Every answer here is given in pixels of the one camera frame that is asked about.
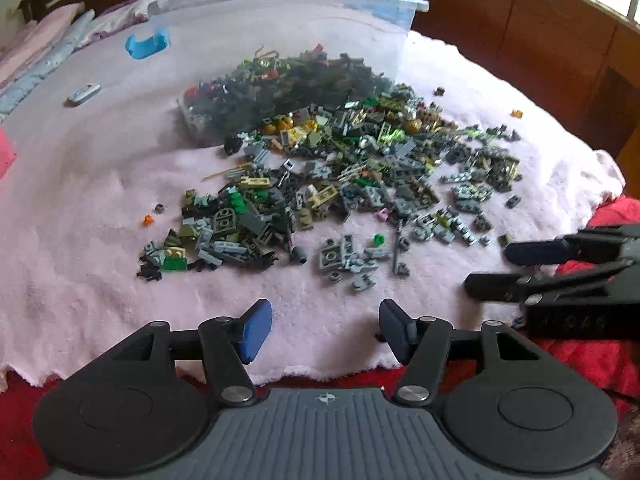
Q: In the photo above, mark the pink cardboard box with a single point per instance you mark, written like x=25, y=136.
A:
x=6, y=155

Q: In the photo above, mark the wooden cabinet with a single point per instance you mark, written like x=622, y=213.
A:
x=525, y=45

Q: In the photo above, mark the clear plastic storage bin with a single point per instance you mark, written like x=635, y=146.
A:
x=300, y=25

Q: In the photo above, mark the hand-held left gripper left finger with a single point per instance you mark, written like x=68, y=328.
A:
x=255, y=330

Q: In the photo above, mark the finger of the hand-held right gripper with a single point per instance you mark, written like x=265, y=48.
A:
x=537, y=252
x=495, y=287

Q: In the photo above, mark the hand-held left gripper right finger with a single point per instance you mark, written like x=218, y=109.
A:
x=395, y=332

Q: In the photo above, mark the pink quilt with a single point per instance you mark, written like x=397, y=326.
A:
x=30, y=40

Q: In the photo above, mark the pile of toy bricks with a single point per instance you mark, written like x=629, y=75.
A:
x=325, y=175

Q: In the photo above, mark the white fluffy blanket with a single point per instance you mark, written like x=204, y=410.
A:
x=90, y=260

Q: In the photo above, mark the white purple-trimmed pillow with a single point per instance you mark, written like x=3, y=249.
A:
x=125, y=17

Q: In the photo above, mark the small grey white device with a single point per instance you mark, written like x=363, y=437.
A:
x=84, y=94

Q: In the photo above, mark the light blue quilt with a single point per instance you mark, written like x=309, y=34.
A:
x=45, y=70

